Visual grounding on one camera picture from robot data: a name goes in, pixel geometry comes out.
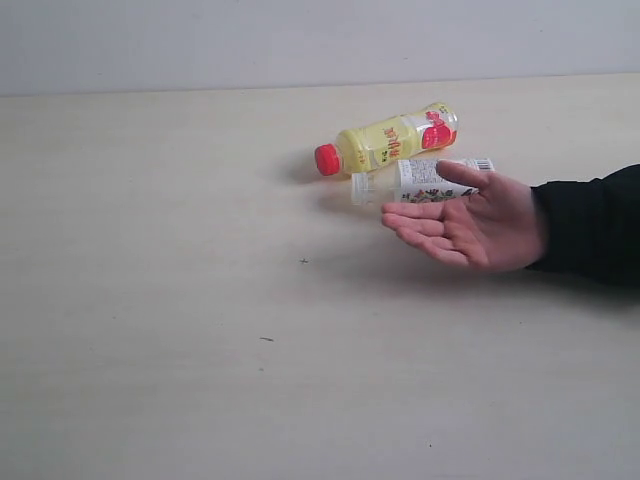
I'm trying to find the person's open bare hand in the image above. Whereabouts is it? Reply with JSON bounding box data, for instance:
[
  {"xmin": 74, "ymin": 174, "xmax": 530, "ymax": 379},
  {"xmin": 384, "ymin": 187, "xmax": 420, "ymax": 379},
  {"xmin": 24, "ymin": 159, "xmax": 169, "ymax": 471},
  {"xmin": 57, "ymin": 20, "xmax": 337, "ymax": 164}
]
[{"xmin": 381, "ymin": 160, "xmax": 548, "ymax": 273}]

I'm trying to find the clear bottle floral white label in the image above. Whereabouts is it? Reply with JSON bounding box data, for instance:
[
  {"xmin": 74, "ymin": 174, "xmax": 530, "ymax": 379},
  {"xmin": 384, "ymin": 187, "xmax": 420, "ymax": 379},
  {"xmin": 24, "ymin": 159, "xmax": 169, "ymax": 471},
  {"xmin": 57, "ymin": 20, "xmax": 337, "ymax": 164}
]
[{"xmin": 351, "ymin": 158, "xmax": 478, "ymax": 206}]

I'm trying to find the black sleeved forearm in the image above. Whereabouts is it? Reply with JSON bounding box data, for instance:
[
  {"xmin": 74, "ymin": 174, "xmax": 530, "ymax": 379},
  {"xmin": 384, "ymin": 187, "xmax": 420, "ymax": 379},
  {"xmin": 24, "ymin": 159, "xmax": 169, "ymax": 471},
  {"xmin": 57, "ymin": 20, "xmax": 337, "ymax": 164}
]
[{"xmin": 529, "ymin": 165, "xmax": 639, "ymax": 287}]

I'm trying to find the yellow juice bottle red cap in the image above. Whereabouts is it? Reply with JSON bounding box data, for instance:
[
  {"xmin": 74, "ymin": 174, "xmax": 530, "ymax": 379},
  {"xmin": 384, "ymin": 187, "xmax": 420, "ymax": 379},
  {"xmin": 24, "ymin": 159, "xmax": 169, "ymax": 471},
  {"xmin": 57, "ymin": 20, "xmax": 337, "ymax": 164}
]
[{"xmin": 314, "ymin": 102, "xmax": 459, "ymax": 176}]

